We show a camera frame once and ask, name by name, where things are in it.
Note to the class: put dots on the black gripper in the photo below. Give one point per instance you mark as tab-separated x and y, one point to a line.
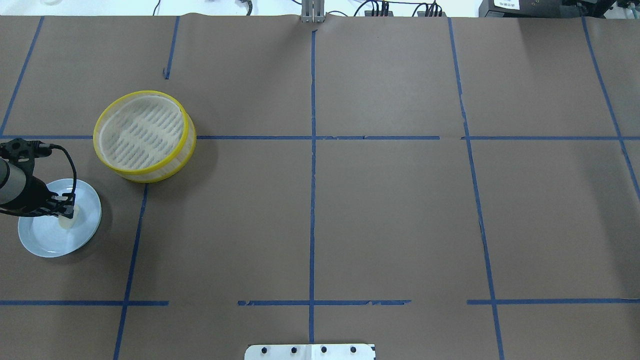
33	194

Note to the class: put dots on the white steamed bun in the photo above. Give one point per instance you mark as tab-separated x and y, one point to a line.
67	224

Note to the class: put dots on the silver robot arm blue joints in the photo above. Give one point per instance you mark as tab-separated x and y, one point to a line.
14	188

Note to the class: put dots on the aluminium frame post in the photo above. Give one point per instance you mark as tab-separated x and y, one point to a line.
312	11

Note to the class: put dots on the yellow rimmed steamer basket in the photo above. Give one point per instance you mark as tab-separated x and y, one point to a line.
145	136

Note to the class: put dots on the light blue plate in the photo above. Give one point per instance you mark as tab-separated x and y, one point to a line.
42	236

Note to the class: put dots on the white metal base plate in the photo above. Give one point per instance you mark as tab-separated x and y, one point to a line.
330	351

